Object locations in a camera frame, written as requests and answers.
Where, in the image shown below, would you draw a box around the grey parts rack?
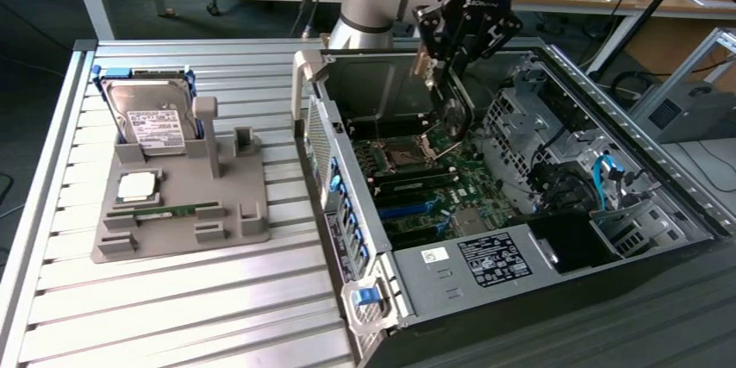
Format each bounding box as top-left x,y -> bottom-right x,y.
89,94 -> 272,265

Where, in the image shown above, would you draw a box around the blue disk caddy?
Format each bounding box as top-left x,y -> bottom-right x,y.
90,65 -> 200,145

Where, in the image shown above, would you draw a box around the black RAM stick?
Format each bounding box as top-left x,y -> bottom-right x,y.
373,172 -> 460,196

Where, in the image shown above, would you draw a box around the graphics card with metal bracket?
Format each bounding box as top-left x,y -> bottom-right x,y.
410,51 -> 477,144

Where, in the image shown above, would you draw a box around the metal socket cover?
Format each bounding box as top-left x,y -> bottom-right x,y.
418,125 -> 456,159

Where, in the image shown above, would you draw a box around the grey disk bay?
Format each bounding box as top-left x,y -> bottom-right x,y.
589,199 -> 717,259

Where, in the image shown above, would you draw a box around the blue wire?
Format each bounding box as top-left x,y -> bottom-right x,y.
590,152 -> 625,214

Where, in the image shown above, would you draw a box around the silver hard disk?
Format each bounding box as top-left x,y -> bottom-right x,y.
100,78 -> 196,158

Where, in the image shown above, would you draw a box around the metal drive cage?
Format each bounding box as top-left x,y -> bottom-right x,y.
481,61 -> 581,179

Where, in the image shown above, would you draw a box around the blue case latch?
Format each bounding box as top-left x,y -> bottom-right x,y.
350,288 -> 380,307

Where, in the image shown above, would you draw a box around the CPU socket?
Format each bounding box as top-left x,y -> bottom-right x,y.
372,134 -> 444,171

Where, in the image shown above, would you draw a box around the black slanted pole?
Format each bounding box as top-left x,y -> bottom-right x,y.
585,0 -> 706,83

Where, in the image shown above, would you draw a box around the green RAM stick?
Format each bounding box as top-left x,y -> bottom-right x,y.
129,206 -> 196,219

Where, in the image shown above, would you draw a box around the grey chipset heatsink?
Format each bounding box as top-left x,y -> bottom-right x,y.
453,208 -> 489,235

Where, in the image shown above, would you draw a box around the blue expansion slot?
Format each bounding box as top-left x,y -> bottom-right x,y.
377,199 -> 441,219

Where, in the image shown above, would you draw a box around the green motherboard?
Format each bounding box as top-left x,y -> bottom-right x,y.
349,120 -> 518,248

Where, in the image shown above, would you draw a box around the silver CPU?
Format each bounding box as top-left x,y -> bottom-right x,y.
113,172 -> 162,205

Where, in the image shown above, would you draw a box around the open black PC case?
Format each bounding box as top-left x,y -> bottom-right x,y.
290,38 -> 736,368

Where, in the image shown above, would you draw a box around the aluminium profile frame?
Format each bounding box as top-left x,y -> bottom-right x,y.
660,27 -> 736,97

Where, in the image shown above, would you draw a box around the grey power supply unit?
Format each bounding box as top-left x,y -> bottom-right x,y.
389,223 -> 562,317

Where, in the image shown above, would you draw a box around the black power wires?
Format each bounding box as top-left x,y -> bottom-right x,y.
528,160 -> 598,214

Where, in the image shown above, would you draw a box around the grey machine housing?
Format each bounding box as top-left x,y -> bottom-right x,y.
629,81 -> 736,145

